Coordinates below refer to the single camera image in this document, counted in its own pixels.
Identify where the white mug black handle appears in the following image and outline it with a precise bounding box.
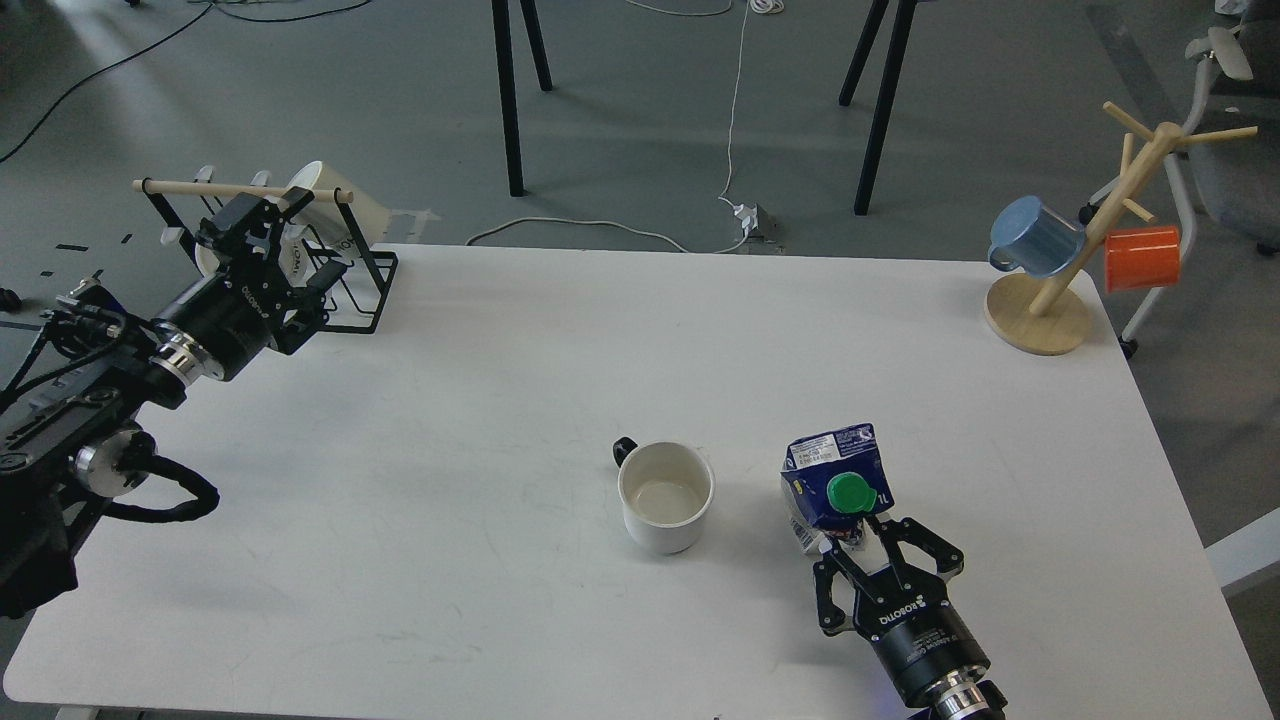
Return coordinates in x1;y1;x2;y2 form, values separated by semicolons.
611;437;716;555

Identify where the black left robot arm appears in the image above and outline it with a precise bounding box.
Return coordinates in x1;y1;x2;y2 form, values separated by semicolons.
1;182;346;619

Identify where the black table leg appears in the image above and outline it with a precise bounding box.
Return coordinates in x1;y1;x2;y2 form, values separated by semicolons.
490;1;554;197
837;1;919;217

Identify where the white mug on rack front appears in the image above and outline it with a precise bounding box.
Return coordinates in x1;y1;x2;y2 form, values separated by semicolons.
195;224;312;287

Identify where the white mug on rack rear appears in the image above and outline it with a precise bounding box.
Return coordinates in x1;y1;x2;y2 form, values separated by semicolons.
285;160;390;259

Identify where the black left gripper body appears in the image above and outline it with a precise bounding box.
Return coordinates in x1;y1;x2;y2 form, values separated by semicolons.
152;258;325;383

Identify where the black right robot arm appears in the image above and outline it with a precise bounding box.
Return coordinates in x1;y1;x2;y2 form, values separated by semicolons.
812;518;1009;719

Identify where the black cable on floor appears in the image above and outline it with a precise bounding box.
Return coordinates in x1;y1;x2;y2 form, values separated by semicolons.
0;0;372;168

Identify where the black table leg left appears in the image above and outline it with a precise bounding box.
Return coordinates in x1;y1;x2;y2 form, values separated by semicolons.
490;1;554;197

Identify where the orange mug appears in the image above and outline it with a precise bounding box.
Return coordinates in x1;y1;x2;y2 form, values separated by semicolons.
1103;225;1181;293

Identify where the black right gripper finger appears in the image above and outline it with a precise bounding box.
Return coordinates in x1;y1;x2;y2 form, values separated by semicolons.
867;515;965;601
812;530;873;638

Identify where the blue mug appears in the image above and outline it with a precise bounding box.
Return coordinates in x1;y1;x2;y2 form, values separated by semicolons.
987;195;1085;279

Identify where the blue milk carton green cap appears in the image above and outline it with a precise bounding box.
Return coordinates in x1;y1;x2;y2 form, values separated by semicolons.
780;423;895;556

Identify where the white cable on floor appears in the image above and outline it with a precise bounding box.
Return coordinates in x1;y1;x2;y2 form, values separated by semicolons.
466;0;787;255

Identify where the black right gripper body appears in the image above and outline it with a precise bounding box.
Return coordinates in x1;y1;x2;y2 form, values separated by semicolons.
852;573;993;708

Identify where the black table leg right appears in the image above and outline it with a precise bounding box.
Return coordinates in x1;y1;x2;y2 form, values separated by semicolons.
837;1;919;217

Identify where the wooden mug tree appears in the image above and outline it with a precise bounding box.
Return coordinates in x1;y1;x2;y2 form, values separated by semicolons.
983;101;1260;356

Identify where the white power plug box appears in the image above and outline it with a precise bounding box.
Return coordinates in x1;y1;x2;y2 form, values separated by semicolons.
732;202;781;243

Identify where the white mug on rack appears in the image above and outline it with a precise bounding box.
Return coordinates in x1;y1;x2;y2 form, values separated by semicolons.
285;160;390;259
195;224;312;287

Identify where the black wire mug rack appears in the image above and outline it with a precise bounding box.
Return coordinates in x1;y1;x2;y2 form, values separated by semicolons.
132;172;398;334

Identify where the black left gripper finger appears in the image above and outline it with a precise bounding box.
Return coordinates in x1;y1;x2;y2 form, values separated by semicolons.
195;188;314;264
294;260;349;331

